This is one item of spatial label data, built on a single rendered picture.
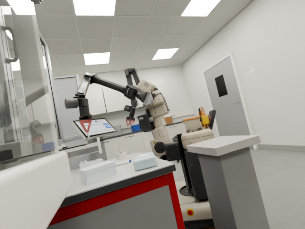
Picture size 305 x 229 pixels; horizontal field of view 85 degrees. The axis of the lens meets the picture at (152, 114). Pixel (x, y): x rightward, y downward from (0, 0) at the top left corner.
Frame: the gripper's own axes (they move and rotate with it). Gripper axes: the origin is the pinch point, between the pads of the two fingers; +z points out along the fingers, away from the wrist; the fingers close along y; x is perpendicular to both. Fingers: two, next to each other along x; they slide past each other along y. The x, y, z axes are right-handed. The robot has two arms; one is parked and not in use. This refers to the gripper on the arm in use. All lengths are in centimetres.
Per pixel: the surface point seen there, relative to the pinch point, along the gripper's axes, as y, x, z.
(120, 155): 0.3, 17.4, 18.4
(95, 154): -119, 18, 22
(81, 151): -14.8, -3.6, 12.0
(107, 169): 36.1, 2.2, 19.1
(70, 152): -15.8, -10.0, 11.3
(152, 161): 45, 18, 19
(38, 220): 79, -15, 16
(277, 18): -16, 315, -141
